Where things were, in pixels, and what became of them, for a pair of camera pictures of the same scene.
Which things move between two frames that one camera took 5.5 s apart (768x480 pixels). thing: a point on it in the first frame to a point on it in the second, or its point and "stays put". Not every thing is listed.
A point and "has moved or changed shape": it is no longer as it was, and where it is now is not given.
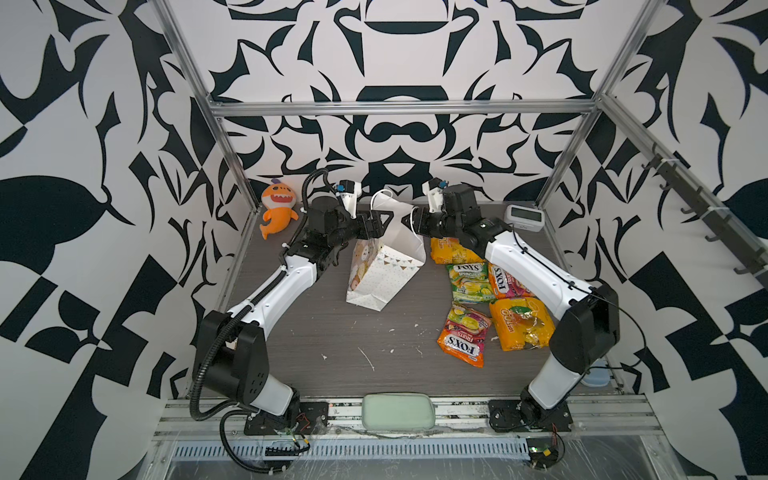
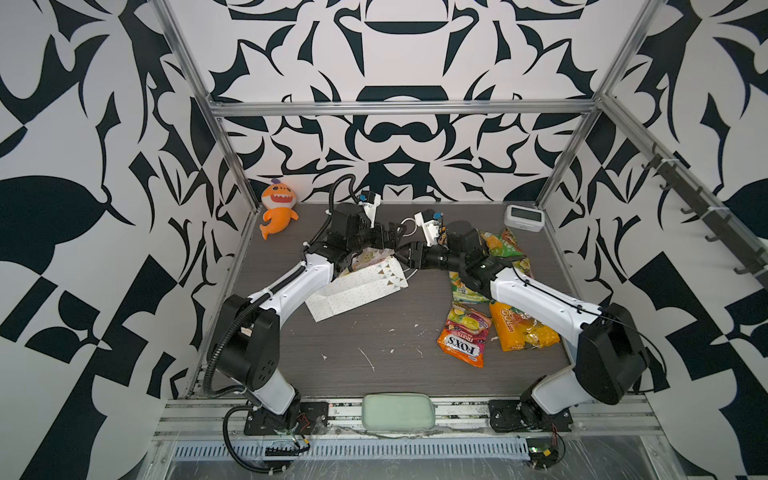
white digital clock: (525, 218) stays put
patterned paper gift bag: (381, 267) has moved or changed shape
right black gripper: (422, 216) to (420, 254)
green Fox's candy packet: (471, 282) stays put
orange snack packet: (464, 334) stays put
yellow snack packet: (520, 322) stays put
